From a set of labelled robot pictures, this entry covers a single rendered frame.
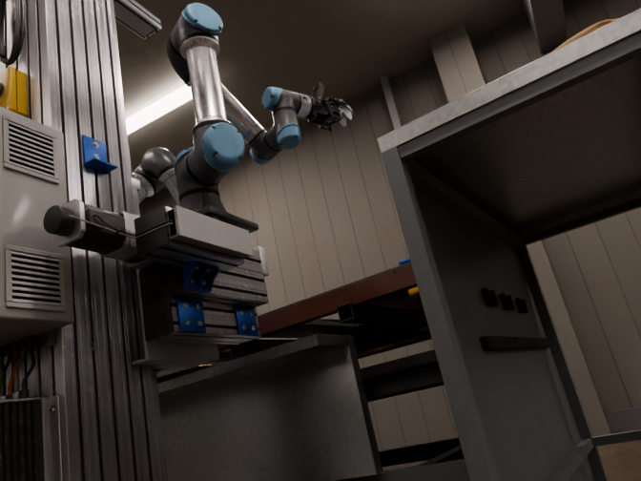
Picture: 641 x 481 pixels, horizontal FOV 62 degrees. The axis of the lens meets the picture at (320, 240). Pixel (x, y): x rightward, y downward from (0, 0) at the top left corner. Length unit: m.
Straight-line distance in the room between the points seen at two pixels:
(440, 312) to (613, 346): 3.10
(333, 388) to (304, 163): 3.72
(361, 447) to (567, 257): 2.94
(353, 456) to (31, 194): 1.05
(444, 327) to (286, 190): 4.11
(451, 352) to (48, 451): 0.84
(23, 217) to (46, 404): 0.39
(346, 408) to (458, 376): 0.53
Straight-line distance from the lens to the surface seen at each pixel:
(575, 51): 1.19
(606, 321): 4.17
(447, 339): 1.12
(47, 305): 1.21
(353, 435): 1.57
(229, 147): 1.45
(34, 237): 1.25
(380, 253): 4.55
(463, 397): 1.11
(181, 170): 1.56
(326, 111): 1.81
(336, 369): 1.58
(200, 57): 1.63
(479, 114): 1.19
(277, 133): 1.68
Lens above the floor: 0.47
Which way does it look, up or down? 18 degrees up
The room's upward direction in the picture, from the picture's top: 12 degrees counter-clockwise
